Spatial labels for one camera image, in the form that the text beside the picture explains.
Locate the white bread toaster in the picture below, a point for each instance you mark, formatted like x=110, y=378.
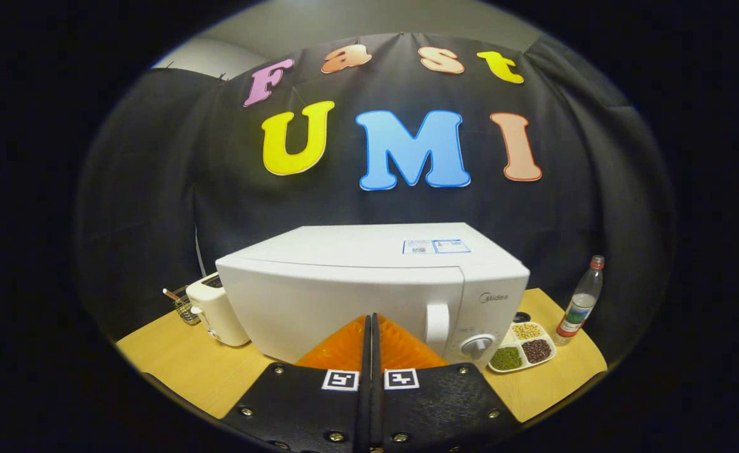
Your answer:
x=218, y=311

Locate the small black round lid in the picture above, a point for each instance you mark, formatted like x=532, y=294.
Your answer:
x=522, y=317

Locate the white divided bean dish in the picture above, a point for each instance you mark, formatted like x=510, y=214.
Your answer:
x=507, y=358

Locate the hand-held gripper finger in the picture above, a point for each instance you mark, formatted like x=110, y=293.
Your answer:
x=377, y=415
x=365, y=415

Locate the white toaster oven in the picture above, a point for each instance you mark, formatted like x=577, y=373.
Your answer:
x=344, y=289

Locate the clear plastic water bottle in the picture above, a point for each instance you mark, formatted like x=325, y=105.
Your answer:
x=580, y=305

